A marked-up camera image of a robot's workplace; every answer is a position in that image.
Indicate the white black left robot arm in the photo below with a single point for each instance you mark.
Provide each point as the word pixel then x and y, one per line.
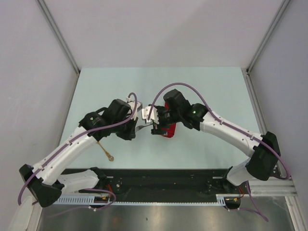
pixel 45 179

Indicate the aluminium front rail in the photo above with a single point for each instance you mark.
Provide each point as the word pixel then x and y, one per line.
pixel 272 185

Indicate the aluminium right side rail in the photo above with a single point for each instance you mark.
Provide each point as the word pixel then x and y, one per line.
pixel 255 101

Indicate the red satin napkin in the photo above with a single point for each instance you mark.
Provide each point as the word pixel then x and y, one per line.
pixel 170 131

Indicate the right aluminium frame post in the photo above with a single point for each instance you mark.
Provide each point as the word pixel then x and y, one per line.
pixel 268 34

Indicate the white slotted cable duct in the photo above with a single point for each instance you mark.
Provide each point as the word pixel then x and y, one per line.
pixel 97 200

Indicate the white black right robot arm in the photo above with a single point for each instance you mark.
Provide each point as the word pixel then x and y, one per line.
pixel 262 150

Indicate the left aluminium frame post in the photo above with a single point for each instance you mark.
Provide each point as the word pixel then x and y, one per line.
pixel 42 5

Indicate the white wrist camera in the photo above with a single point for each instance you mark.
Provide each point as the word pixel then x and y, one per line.
pixel 135 107
pixel 149 117

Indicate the aluminium rail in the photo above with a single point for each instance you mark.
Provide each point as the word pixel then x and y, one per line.
pixel 272 185
pixel 255 101

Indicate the aluminium frame post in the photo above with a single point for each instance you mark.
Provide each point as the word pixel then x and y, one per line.
pixel 268 34
pixel 42 5

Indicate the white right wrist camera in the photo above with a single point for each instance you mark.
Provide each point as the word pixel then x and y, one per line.
pixel 149 117

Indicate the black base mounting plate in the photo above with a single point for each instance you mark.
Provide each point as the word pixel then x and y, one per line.
pixel 134 194

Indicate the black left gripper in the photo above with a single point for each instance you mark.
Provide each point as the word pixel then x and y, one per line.
pixel 131 134

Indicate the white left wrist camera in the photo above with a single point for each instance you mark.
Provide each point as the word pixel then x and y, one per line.
pixel 135 107

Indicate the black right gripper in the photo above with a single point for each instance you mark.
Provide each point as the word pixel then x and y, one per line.
pixel 158 131

